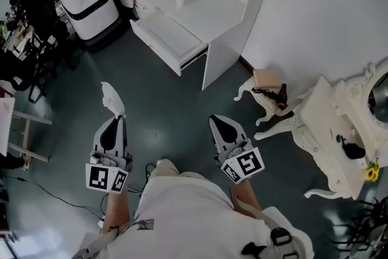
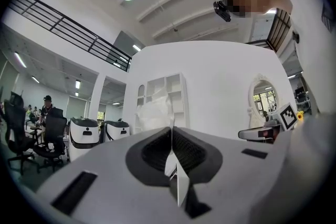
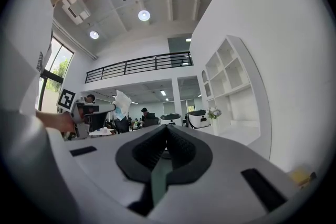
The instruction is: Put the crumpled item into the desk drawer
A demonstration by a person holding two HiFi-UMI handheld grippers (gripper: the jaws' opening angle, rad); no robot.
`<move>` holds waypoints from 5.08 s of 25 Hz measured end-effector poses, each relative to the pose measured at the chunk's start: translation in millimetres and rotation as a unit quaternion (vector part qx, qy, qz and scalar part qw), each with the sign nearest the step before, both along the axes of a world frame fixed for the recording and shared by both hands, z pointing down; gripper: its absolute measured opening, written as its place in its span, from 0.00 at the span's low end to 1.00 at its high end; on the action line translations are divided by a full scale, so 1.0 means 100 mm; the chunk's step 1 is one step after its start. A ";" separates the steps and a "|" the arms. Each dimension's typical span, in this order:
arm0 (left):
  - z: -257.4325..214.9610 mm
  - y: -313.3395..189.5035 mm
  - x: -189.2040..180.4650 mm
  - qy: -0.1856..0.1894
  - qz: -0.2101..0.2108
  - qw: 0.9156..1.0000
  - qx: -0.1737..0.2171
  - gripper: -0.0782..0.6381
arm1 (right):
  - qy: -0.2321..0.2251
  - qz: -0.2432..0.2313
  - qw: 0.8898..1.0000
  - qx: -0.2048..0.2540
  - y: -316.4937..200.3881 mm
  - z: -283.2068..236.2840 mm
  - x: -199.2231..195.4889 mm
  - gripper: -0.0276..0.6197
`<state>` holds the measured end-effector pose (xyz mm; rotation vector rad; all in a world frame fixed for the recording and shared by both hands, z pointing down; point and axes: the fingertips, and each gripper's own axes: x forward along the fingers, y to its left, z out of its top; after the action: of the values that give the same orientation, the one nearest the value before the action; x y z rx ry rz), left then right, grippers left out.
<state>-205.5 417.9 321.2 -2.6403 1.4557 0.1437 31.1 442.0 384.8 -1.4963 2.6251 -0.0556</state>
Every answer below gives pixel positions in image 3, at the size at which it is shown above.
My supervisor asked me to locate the yellowish box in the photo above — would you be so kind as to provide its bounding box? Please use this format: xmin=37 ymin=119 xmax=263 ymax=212
xmin=290 ymin=168 xmax=311 ymax=187

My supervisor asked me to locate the white and lilac flower bouquet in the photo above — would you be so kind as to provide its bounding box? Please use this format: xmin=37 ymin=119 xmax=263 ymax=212
xmin=205 ymin=106 xmax=223 ymax=120

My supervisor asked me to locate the black office chair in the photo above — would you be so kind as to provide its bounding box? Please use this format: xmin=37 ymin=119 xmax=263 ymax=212
xmin=143 ymin=116 xmax=160 ymax=128

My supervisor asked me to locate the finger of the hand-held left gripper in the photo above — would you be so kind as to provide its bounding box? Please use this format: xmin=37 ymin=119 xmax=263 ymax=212
xmin=89 ymin=103 xmax=117 ymax=115

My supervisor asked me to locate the tall white vase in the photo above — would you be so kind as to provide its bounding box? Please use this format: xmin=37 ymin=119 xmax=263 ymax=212
xmin=211 ymin=118 xmax=220 ymax=136

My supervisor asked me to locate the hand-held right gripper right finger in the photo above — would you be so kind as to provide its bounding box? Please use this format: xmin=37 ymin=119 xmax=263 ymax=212
xmin=148 ymin=124 xmax=300 ymax=224

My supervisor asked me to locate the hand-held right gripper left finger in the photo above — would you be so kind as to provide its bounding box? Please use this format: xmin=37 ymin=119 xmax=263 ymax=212
xmin=64 ymin=124 xmax=168 ymax=218

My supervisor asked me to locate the white ceiling air conditioner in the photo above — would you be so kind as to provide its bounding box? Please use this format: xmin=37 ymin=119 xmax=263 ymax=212
xmin=61 ymin=0 xmax=91 ymax=26

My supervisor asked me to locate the person's white shirt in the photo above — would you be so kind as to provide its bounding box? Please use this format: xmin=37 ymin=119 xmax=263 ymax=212
xmin=0 ymin=0 xmax=81 ymax=224

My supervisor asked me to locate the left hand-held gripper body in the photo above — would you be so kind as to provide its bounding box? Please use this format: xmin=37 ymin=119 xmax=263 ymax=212
xmin=56 ymin=88 xmax=91 ymax=140

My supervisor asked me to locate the large black-framed window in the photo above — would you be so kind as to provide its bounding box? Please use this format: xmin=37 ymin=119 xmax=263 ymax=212
xmin=38 ymin=36 xmax=75 ymax=113

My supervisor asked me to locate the white shelf desk unit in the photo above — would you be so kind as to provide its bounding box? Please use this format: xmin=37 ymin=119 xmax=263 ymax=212
xmin=201 ymin=35 xmax=272 ymax=161

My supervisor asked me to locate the person's left forearm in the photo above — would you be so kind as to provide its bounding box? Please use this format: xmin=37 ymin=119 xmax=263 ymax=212
xmin=35 ymin=109 xmax=77 ymax=132

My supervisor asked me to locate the black mezzanine railing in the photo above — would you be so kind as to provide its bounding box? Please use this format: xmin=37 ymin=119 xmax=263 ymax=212
xmin=85 ymin=51 xmax=194 ymax=84

